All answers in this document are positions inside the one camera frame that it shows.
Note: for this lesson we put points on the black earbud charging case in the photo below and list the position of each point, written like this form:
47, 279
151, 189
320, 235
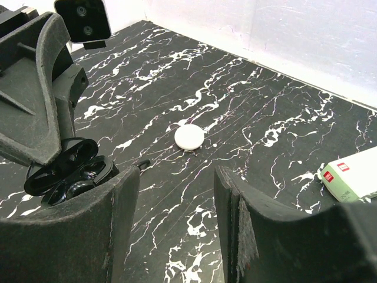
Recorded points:
77, 169

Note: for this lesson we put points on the white cardboard box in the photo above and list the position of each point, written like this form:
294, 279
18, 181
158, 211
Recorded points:
352, 178

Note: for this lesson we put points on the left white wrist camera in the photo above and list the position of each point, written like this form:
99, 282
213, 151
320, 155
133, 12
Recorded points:
86, 21

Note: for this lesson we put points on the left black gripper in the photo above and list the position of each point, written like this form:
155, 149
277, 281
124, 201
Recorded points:
40, 85

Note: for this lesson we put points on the white earbud charging case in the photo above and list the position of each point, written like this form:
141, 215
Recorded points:
189, 137

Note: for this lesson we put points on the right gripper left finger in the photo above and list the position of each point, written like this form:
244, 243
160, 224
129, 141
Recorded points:
84, 239

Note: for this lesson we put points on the black earbud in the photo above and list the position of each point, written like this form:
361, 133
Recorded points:
143, 164

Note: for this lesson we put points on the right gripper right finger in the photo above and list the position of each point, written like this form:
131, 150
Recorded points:
263, 240

